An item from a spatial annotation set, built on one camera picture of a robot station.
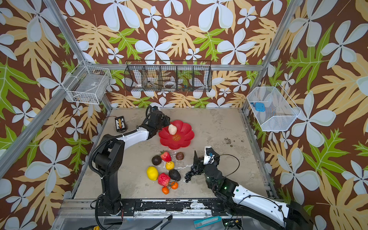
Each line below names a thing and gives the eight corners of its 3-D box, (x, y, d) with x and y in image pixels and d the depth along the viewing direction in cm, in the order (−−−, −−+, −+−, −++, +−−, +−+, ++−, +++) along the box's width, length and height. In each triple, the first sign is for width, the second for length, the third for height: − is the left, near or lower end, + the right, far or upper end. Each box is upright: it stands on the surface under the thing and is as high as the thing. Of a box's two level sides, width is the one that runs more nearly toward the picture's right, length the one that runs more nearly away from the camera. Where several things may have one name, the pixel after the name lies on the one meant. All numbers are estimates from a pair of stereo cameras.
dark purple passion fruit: (152, 165, 91) (151, 162, 87) (153, 159, 94) (152, 155, 90) (161, 165, 91) (160, 162, 87) (161, 159, 94) (160, 155, 90)
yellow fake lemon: (146, 180, 84) (145, 178, 81) (148, 168, 89) (147, 166, 86) (158, 180, 85) (157, 178, 81) (159, 168, 89) (158, 166, 86)
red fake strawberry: (160, 162, 92) (159, 159, 89) (161, 153, 96) (160, 150, 93) (171, 162, 92) (171, 159, 89) (172, 153, 96) (171, 150, 93)
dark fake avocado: (174, 184, 83) (174, 181, 79) (168, 174, 87) (167, 171, 83) (181, 179, 85) (181, 176, 81) (175, 170, 89) (174, 167, 85)
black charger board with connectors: (117, 133, 107) (116, 132, 105) (115, 119, 116) (114, 117, 114) (127, 130, 109) (127, 129, 107) (124, 116, 118) (124, 114, 116)
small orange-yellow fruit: (166, 170, 88) (165, 167, 85) (166, 164, 91) (166, 161, 87) (174, 170, 88) (174, 167, 85) (174, 164, 91) (174, 161, 87)
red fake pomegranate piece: (156, 182, 82) (155, 180, 79) (162, 173, 86) (161, 171, 82) (166, 188, 80) (165, 186, 77) (171, 179, 84) (171, 177, 80)
